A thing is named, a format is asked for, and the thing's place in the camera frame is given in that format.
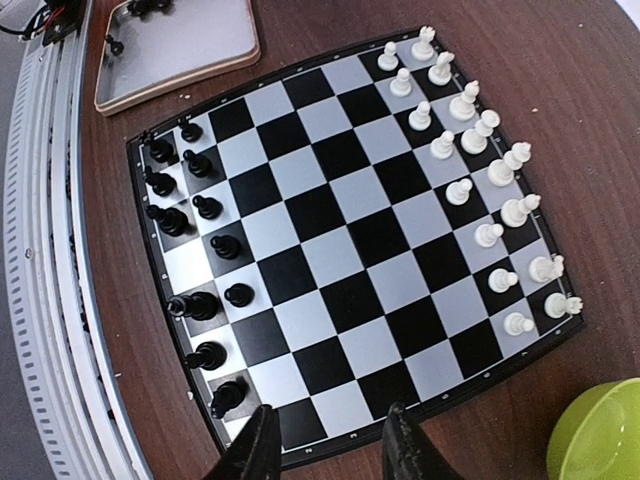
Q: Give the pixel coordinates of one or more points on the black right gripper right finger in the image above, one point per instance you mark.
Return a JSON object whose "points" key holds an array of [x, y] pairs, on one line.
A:
{"points": [[408, 453]]}

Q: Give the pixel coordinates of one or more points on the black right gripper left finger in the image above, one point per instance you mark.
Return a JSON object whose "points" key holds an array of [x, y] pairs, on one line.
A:
{"points": [[255, 454]]}

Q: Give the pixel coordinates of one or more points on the black king chess piece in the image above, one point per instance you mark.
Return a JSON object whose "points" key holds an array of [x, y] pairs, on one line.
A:
{"points": [[199, 306]]}

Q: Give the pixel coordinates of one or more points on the black pawn placed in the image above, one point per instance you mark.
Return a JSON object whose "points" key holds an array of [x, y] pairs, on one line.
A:
{"points": [[239, 295], [207, 207], [190, 132], [226, 247], [198, 165]]}

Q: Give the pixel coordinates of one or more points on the black and grey chessboard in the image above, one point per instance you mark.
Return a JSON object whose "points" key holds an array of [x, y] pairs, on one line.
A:
{"points": [[359, 245]]}

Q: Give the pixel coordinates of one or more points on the black piece back rank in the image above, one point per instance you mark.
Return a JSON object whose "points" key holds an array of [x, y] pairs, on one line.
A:
{"points": [[160, 150], [162, 184], [170, 221]]}

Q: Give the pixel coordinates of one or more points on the white pawn rightmost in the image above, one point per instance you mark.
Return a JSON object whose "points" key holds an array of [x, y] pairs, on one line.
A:
{"points": [[517, 323]]}

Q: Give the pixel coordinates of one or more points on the white pawn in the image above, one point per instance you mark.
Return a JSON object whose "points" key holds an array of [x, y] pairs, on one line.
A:
{"points": [[500, 280], [517, 323], [486, 235]]}

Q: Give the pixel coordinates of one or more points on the green bowl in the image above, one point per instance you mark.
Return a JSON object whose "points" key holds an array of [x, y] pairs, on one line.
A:
{"points": [[597, 436]]}

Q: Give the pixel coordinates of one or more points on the white rook right corner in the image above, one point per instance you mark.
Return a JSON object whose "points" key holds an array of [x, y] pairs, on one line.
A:
{"points": [[557, 305]]}

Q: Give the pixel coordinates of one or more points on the white knight right side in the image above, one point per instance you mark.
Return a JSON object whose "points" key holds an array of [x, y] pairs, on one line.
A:
{"points": [[542, 269]]}

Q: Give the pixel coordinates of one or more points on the metal tray with wood rim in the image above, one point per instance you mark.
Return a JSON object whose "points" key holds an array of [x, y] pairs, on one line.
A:
{"points": [[190, 41]]}

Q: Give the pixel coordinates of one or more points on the aluminium front rail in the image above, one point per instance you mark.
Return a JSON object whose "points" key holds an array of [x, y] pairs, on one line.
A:
{"points": [[64, 359]]}

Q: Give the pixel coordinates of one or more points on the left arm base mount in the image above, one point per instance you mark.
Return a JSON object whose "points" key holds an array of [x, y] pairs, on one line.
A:
{"points": [[53, 22]]}

